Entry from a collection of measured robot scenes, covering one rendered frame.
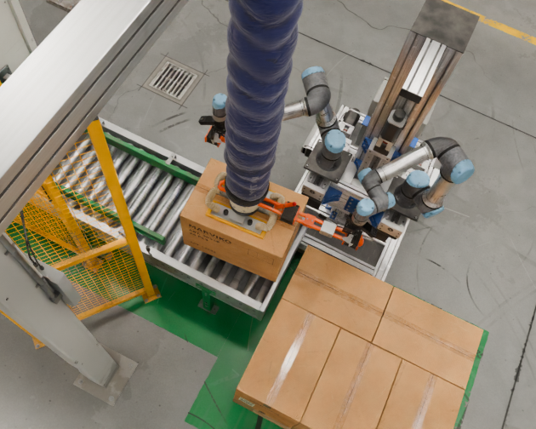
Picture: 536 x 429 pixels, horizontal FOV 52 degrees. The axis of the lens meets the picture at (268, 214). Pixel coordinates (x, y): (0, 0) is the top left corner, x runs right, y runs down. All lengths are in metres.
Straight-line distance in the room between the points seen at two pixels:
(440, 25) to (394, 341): 1.82
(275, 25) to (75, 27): 0.88
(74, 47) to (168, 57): 4.06
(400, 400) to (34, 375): 2.29
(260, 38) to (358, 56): 3.47
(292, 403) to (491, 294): 1.87
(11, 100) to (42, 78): 0.06
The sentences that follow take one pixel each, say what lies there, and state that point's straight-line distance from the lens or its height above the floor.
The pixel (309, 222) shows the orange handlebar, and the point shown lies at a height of 1.21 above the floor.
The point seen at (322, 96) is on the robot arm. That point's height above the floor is 1.65.
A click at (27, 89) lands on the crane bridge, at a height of 3.05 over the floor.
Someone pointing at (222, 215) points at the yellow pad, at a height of 1.09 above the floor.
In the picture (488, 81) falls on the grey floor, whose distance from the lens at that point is 5.47.
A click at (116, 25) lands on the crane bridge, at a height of 3.05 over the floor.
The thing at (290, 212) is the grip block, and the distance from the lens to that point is 2.83.
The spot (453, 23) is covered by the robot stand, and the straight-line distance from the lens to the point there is 2.66.
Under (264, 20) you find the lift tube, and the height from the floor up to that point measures 2.54.
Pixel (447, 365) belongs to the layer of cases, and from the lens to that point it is 3.53.
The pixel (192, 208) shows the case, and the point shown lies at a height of 1.07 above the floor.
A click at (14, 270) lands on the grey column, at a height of 2.01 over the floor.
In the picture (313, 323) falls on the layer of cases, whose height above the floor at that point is 0.54.
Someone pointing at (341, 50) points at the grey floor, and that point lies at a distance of 5.21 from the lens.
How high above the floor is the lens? 3.74
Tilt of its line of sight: 64 degrees down
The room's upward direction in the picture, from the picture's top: 12 degrees clockwise
